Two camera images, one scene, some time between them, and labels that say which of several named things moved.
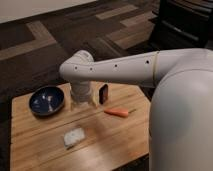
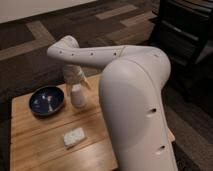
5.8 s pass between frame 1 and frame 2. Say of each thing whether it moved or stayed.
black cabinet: stayed
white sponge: stayed
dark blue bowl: stayed
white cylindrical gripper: moved
